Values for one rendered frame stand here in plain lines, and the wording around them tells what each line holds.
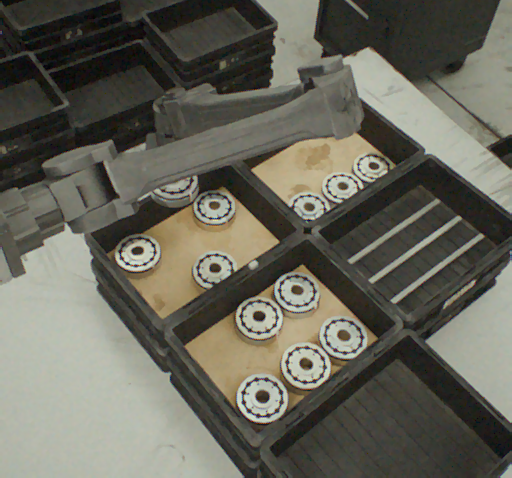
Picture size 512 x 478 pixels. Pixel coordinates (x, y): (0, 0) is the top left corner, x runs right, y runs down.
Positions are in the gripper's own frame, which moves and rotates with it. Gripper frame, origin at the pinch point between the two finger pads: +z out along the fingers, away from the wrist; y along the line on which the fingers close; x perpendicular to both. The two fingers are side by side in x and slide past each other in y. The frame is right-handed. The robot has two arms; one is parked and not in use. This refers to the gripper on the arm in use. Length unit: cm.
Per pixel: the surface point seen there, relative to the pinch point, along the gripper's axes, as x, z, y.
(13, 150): -58, 52, 57
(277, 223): -2.5, 17.0, -23.3
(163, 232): -2.5, 22.0, 3.6
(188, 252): 2.9, 22.3, -2.8
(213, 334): 24.0, 23.5, -9.9
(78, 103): -93, 62, 45
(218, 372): 32.7, 23.9, -11.4
